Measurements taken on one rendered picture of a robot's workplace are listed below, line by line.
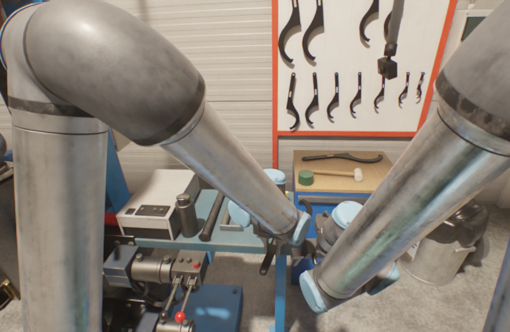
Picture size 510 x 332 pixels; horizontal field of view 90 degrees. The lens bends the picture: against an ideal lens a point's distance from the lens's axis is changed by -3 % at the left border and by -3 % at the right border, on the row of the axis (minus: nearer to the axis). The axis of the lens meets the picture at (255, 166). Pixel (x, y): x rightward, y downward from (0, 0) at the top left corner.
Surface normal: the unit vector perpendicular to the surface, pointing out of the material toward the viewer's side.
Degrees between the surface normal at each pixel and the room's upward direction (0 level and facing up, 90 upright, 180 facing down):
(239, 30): 90
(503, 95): 87
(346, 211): 19
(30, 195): 74
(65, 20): 50
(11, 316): 0
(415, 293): 0
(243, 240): 0
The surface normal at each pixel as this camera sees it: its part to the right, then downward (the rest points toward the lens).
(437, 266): -0.43, 0.49
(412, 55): -0.10, 0.48
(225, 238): -0.04, -0.88
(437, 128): -0.99, -0.03
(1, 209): 0.70, 0.32
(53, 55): -0.23, 0.29
